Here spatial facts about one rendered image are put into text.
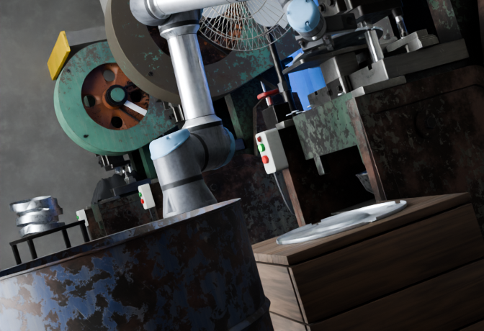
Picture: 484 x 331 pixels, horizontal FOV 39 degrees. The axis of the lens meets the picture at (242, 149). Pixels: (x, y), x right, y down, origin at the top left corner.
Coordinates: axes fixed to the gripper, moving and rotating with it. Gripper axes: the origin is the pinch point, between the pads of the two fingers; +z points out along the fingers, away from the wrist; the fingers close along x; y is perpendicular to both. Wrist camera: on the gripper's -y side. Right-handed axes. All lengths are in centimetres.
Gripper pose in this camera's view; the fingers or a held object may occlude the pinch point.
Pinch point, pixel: (331, 40)
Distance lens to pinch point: 200.7
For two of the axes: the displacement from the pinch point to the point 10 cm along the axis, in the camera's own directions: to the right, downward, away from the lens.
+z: 2.7, 0.6, 9.6
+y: -9.2, 3.0, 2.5
